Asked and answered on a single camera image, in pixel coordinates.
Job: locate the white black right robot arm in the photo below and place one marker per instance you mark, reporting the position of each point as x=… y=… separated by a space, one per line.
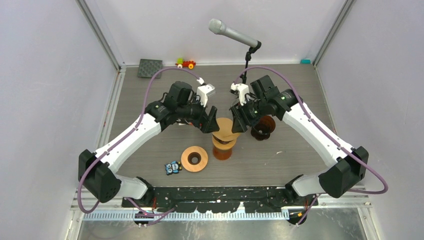
x=262 y=98

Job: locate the orange glass carafe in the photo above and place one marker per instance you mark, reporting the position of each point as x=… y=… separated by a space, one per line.
x=222 y=155

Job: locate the brown plastic dripper with handle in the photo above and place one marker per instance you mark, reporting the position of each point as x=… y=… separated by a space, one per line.
x=263 y=129

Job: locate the wooden ring collar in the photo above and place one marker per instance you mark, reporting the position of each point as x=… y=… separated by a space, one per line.
x=194 y=159

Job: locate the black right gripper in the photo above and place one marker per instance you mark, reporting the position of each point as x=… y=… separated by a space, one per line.
x=240 y=118

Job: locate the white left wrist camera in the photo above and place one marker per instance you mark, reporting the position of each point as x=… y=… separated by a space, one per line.
x=204 y=91

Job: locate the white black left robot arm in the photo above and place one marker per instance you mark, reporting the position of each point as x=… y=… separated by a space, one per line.
x=97 y=170

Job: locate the blue owl sticker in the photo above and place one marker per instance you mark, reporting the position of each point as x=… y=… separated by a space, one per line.
x=173 y=168

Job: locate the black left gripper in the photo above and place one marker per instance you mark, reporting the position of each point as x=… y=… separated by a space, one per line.
x=205 y=123

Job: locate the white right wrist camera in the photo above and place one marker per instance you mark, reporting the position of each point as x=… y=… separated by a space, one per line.
x=241 y=90

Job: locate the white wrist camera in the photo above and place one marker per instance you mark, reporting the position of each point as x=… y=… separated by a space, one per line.
x=204 y=91
x=241 y=90

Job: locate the black microphone tripod stand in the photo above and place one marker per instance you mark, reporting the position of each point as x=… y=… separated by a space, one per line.
x=248 y=57

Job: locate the brown paper coffee filter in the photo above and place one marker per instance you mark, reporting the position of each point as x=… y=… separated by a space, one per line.
x=225 y=130

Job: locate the teal block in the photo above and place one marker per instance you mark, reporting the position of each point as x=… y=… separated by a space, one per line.
x=305 y=61

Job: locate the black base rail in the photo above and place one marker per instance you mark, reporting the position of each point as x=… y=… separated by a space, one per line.
x=254 y=199

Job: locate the grey microphone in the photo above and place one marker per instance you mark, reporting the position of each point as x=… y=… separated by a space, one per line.
x=217 y=27

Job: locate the blue plastic dripper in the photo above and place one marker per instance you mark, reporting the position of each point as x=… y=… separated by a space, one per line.
x=223 y=142

